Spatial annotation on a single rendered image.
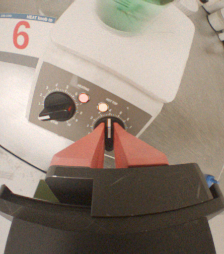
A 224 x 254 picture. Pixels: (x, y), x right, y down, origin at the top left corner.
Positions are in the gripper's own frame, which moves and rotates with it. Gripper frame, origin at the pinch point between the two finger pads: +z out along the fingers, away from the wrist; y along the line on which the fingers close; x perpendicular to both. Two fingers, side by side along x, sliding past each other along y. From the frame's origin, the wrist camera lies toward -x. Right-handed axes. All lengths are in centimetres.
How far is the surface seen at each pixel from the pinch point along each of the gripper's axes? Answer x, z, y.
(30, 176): 8.3, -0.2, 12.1
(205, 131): 7.6, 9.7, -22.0
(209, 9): -24.2, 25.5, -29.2
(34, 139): 3.2, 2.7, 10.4
